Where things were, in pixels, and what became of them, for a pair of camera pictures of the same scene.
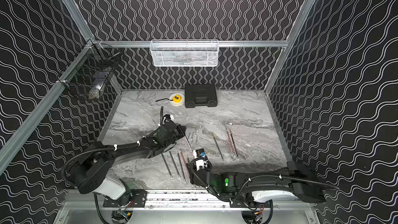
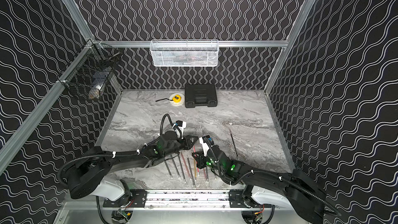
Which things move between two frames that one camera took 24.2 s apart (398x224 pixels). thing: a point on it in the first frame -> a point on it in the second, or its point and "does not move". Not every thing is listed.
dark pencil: x=181 y=167 does not move
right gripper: x=193 y=172 -> x=199 y=158
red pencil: x=184 y=159 does not move
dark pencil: x=234 y=144 does not move
